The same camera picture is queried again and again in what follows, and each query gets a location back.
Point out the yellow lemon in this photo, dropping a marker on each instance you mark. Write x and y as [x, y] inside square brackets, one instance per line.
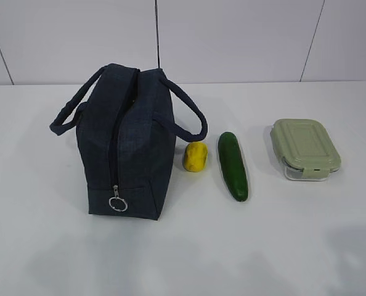
[195, 156]

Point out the green cucumber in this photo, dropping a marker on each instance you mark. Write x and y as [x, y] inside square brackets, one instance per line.
[232, 166]

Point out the navy blue lunch bag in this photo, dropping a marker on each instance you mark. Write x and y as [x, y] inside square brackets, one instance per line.
[127, 122]

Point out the green lidded glass container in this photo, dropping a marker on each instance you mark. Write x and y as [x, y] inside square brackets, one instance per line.
[304, 149]

